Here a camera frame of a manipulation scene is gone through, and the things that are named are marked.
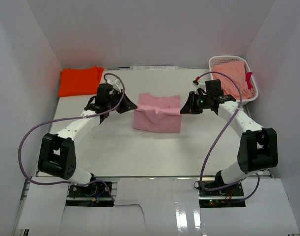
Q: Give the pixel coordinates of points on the white plastic basket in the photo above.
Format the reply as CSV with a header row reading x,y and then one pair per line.
x,y
236,68

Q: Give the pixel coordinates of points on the folded orange t shirt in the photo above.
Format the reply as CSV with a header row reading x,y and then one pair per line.
x,y
75,82

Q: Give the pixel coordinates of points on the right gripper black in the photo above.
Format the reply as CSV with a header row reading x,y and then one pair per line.
x,y
190,108

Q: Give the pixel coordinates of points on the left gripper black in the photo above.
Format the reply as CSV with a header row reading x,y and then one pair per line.
x,y
127,105

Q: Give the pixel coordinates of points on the pink t shirt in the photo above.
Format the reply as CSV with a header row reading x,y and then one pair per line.
x,y
158,114

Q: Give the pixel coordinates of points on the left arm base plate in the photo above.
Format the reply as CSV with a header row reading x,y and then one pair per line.
x,y
95,195

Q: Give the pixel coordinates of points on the aluminium frame rail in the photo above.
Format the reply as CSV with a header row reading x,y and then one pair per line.
x,y
16,231

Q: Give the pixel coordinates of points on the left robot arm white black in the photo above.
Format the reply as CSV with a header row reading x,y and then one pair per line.
x,y
58,155

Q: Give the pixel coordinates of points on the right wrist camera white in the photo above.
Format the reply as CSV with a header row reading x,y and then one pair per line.
x,y
200,87

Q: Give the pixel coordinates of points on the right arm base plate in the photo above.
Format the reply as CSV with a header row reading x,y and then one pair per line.
x,y
231,197

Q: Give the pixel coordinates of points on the magenta cloth in basket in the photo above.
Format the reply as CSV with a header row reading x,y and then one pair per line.
x,y
248,80

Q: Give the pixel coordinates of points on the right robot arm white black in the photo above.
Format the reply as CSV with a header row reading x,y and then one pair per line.
x,y
257,150

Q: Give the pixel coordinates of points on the printed paper label strip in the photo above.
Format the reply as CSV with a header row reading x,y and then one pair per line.
x,y
153,67

